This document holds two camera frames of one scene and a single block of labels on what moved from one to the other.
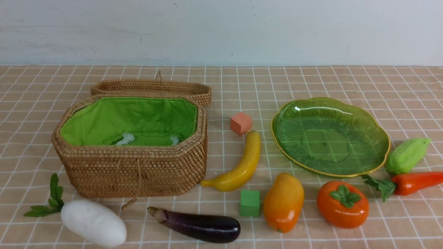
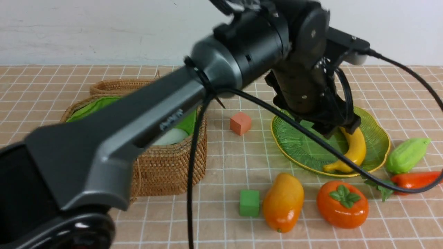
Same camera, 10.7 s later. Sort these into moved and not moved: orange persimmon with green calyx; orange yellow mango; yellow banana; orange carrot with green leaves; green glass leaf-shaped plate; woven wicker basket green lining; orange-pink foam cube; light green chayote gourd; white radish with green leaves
Moved: yellow banana; woven wicker basket green lining; white radish with green leaves
Not moved: orange yellow mango; orange carrot with green leaves; orange-pink foam cube; green glass leaf-shaped plate; orange persimmon with green calyx; light green chayote gourd
